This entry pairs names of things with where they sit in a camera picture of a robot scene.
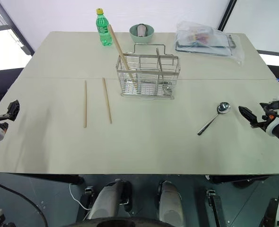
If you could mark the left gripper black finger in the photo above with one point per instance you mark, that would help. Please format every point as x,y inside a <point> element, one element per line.
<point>13,109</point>

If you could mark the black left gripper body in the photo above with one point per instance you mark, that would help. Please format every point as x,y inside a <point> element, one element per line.
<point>1,119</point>

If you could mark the clear plastic bag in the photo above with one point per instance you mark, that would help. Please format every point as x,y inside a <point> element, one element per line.
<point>234,47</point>

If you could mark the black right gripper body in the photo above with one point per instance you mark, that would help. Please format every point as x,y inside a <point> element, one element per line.
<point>269,117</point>

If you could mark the metal spoon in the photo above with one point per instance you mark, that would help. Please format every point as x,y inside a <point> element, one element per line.
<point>212,119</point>
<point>168,89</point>

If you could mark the pale green bowl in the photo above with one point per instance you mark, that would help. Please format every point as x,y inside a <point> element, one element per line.
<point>142,39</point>

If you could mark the silver left robot leg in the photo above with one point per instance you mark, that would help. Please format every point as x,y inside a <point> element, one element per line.
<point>106,201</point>

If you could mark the green plastic bottle yellow cap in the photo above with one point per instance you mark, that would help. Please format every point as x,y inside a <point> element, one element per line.
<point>103,28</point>

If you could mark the grey roll in bowl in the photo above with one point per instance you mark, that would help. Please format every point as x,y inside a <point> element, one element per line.
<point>142,30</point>

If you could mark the silver robot leg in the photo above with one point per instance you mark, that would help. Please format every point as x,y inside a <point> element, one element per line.
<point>106,201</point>
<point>170,203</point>

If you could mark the black table frame leg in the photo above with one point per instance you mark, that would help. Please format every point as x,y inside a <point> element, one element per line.
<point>216,205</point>
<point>59,178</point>

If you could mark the black slanted frame bar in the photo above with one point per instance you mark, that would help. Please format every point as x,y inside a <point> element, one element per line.
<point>227,14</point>
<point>14,26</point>

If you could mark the dark rounded robot waist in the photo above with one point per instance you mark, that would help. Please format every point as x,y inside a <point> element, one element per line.
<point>125,223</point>

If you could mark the dark-rimmed flat tray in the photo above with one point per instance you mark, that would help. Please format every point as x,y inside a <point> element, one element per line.
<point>201,48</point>

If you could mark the silver right robot leg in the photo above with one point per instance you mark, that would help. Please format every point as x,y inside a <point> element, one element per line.
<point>170,203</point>

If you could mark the long wooden chopstick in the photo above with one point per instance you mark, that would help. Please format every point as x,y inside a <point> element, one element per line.
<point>117,43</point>
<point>85,104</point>
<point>107,100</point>

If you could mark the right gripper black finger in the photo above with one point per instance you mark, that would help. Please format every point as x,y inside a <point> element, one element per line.
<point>270,105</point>
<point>248,114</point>

